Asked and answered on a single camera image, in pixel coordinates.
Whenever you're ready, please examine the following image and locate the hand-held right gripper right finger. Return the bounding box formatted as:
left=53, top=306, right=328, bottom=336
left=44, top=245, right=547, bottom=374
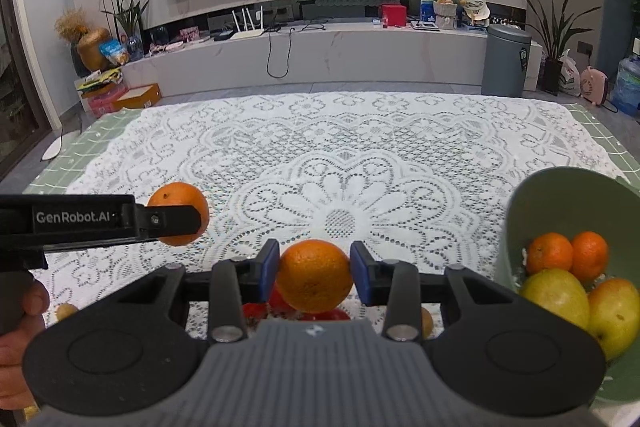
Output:
left=350, top=241, right=538, bottom=344

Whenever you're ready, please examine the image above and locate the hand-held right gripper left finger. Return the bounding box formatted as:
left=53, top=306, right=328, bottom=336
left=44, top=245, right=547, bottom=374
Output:
left=95, top=239, right=281, bottom=344

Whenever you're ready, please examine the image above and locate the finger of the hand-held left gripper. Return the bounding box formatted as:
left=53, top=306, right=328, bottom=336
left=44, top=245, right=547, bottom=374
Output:
left=135, top=205, right=202, bottom=244

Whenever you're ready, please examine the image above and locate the orange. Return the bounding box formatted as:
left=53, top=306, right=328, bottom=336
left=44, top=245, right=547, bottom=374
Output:
left=147, top=182, right=210, bottom=248
left=571, top=231, right=610, bottom=283
left=526, top=233, right=574, bottom=275
left=276, top=241, right=352, bottom=314

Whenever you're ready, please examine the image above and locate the green mango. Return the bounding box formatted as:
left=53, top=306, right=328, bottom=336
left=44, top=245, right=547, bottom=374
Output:
left=520, top=268, right=591, bottom=333

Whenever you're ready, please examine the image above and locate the green colander bowl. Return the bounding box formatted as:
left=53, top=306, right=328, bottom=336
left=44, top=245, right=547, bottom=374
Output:
left=492, top=167, right=640, bottom=408

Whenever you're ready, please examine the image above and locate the yellow-red ripe mango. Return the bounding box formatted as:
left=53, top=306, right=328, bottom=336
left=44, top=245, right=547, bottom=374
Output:
left=587, top=278, right=640, bottom=362

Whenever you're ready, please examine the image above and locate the person's left hand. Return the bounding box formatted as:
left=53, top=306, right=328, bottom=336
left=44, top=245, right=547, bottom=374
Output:
left=0, top=279, right=51, bottom=410

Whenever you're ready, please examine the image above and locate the white round floor device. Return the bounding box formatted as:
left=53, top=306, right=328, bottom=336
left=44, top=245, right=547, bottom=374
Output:
left=41, top=129, right=81, bottom=162

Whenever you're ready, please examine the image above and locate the green checkered mat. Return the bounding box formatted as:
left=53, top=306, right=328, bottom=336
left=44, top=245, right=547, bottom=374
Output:
left=0, top=104, right=640, bottom=198

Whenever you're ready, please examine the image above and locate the pink box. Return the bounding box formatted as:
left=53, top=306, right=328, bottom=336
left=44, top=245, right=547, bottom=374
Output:
left=80, top=84, right=128, bottom=120

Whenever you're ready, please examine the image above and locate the orange cardboard box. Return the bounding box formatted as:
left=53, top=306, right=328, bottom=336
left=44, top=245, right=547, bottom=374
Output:
left=111, top=83, right=162, bottom=112

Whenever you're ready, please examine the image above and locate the white lace tablecloth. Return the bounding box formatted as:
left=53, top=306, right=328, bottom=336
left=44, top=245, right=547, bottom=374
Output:
left=42, top=92, right=631, bottom=343

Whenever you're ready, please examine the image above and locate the pile of colourful packets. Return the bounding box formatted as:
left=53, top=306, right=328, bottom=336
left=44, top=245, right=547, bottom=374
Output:
left=75, top=68, right=123, bottom=95

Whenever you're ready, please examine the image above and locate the dark glass sliding door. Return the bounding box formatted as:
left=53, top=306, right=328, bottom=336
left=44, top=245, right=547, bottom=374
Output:
left=0, top=0, right=61, bottom=188

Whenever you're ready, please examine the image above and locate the gold vase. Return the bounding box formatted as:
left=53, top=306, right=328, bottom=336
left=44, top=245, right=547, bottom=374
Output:
left=76, top=27, right=112, bottom=72

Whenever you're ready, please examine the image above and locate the blue snack bag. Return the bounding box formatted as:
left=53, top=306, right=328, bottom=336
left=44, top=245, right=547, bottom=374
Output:
left=98, top=39, right=130, bottom=68

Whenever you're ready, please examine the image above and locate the dried grass bouquet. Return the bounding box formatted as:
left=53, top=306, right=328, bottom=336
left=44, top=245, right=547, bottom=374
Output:
left=54, top=8, right=91, bottom=44

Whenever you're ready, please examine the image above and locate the white router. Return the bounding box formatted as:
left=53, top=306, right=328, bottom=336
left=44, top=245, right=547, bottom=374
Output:
left=231, top=5, right=266, bottom=40

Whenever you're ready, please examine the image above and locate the green plant in glass vase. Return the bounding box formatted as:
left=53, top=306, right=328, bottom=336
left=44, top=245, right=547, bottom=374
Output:
left=100, top=0, right=152, bottom=62

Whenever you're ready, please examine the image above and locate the white marble television console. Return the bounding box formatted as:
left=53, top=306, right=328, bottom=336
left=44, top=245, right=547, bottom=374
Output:
left=117, top=0, right=543, bottom=100

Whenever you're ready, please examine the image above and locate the grey pedal trash can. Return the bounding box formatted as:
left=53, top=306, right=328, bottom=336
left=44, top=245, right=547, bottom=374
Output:
left=482, top=24, right=532, bottom=98

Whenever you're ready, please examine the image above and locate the red box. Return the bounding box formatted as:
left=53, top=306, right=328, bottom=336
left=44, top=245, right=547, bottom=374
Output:
left=381, top=3, right=407, bottom=28

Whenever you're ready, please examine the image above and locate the long-leaf potted plant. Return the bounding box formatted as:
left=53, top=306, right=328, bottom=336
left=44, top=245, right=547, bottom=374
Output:
left=515, top=0, right=601, bottom=96

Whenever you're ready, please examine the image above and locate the white plastic bag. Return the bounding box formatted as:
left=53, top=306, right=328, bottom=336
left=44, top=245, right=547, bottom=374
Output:
left=557, top=49, right=582, bottom=96

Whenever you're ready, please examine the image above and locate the white paper fan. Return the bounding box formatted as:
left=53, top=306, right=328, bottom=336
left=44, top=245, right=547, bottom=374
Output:
left=460, top=0, right=492, bottom=25

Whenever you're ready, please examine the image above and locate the pink heater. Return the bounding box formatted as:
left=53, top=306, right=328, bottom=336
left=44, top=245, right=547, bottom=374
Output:
left=580, top=66, right=615, bottom=105

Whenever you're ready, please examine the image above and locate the blue water jug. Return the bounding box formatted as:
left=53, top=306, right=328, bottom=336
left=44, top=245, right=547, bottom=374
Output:
left=611, top=38, right=640, bottom=116

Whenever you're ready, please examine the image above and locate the black power cable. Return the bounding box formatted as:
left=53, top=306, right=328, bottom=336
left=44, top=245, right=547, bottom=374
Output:
left=265, top=22, right=326, bottom=78

